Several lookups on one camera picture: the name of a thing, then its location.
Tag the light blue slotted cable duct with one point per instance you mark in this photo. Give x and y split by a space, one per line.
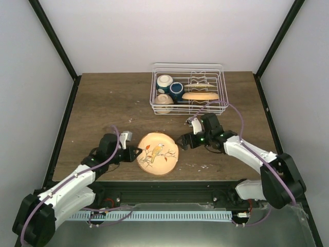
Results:
207 216

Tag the dark blue mug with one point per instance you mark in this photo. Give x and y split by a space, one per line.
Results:
176 91

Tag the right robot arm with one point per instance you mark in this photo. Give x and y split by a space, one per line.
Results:
280 181

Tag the bird painted plate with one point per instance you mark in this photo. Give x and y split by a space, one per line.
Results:
159 155

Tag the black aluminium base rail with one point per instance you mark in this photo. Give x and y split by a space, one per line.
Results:
117 193

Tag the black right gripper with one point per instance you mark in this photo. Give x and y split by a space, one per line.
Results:
185 138

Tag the white bowl teal outside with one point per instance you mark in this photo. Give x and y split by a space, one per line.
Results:
163 83

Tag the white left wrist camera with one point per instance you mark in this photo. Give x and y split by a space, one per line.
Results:
125 137

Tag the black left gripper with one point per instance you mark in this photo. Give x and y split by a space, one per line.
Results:
131 156

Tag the small white bowl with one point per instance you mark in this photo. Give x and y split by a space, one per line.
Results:
163 99

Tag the black frame post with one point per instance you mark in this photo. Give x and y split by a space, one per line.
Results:
285 26
44 20

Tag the white wire dish rack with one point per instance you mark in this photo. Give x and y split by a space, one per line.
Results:
187 73

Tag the left black frame post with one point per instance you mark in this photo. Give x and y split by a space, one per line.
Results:
44 20

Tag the cream orange plate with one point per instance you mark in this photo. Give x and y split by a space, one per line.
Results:
200 96

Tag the round bamboo steamer tray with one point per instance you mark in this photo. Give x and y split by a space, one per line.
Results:
201 85

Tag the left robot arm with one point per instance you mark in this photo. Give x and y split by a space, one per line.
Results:
39 216

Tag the right black frame post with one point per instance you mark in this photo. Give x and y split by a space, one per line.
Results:
285 26

